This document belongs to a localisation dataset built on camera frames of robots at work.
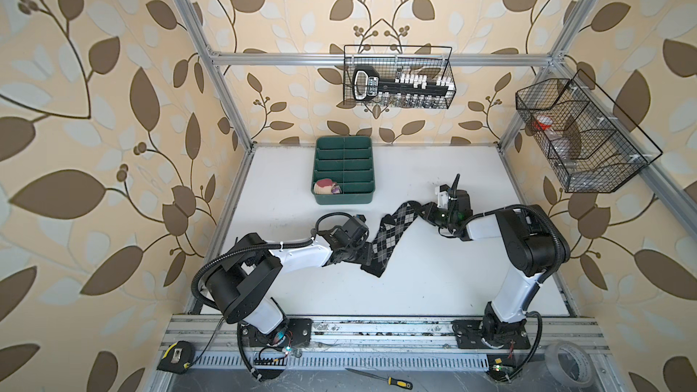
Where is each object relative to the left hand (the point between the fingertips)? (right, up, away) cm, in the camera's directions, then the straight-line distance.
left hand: (373, 253), depth 87 cm
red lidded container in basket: (+51, +41, -6) cm, 66 cm away
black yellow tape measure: (-52, -21, -18) cm, 59 cm away
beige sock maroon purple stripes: (-16, +21, +9) cm, 28 cm away
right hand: (+17, +12, +12) cm, 24 cm away
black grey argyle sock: (+6, +7, +7) cm, 11 cm away
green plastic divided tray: (-11, +27, +17) cm, 34 cm away
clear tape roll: (+51, -24, -16) cm, 59 cm away
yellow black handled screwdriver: (+3, -26, -20) cm, 33 cm away
